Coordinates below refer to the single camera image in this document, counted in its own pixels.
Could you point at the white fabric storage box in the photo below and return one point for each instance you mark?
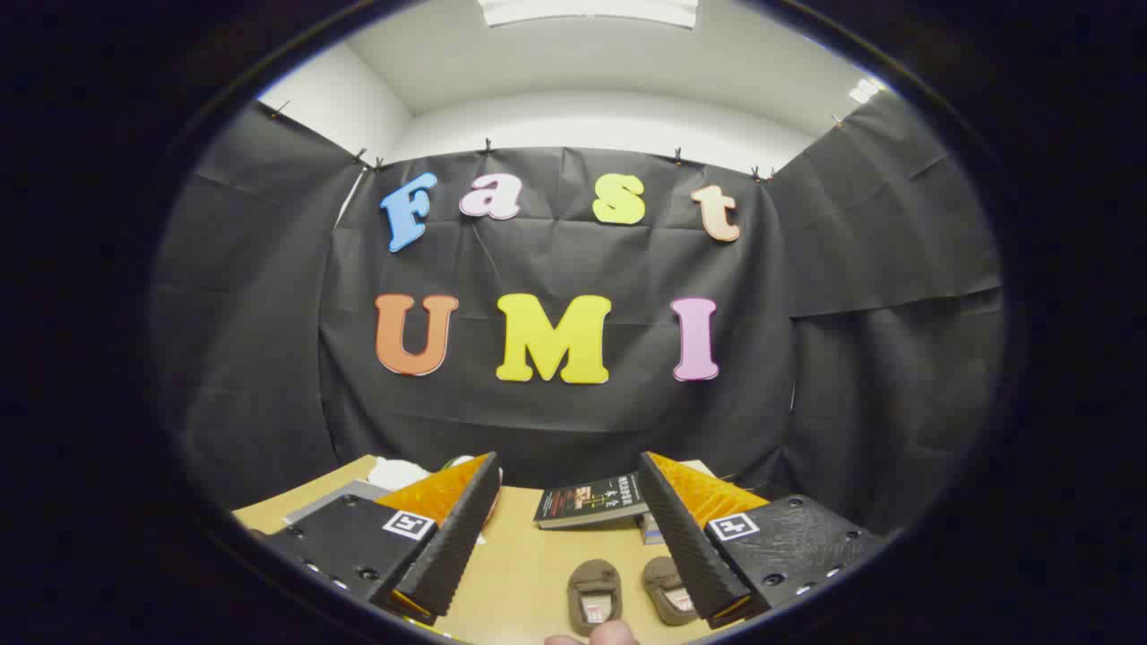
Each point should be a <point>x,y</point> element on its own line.
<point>345,494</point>

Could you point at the brown fuzzy slipper shoe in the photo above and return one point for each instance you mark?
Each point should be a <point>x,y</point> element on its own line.
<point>665,587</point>
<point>594,591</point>

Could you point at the black cover book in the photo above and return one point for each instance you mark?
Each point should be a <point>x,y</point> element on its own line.
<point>587,500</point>

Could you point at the long ceiling light panel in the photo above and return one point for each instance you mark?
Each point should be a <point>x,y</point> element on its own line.
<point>587,11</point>

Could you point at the white plush toy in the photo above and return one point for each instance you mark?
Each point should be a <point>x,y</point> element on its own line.
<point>397,473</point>

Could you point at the watermelon slice plush toy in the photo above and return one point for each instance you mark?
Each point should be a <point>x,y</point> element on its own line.
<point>459,462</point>

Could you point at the blue book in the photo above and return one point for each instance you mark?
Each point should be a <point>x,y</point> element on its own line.
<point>651,530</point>

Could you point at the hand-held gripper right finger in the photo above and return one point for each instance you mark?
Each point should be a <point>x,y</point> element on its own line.
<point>685,537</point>

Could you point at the small ceiling light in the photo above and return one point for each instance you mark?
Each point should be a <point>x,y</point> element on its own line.
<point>864,90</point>

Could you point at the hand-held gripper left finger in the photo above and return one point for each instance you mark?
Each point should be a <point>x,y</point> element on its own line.
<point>448,546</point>

